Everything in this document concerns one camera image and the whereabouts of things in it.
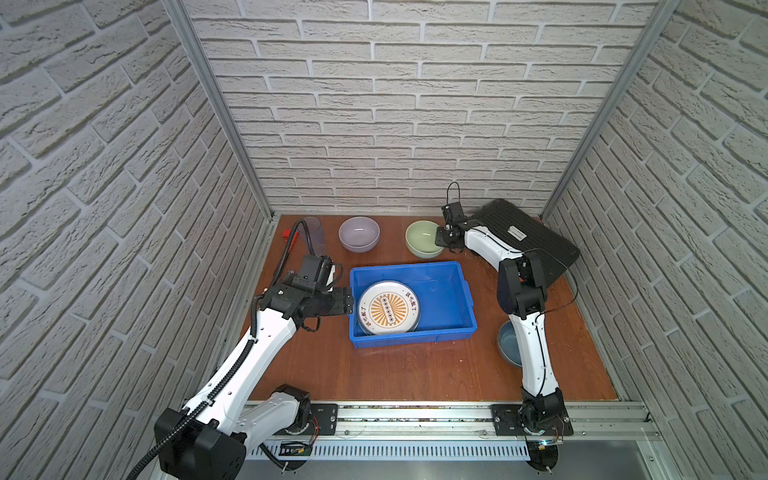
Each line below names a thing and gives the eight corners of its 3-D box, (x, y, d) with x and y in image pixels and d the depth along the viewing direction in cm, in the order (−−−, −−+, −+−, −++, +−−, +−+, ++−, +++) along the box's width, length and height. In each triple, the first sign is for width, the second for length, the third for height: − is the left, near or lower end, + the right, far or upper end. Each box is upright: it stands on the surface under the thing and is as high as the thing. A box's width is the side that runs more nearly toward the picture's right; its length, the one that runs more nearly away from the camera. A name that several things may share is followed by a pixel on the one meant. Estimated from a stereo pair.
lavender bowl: (339, 254, 108) (336, 244, 103) (343, 227, 117) (341, 216, 112) (379, 254, 108) (379, 244, 104) (380, 227, 117) (380, 216, 112)
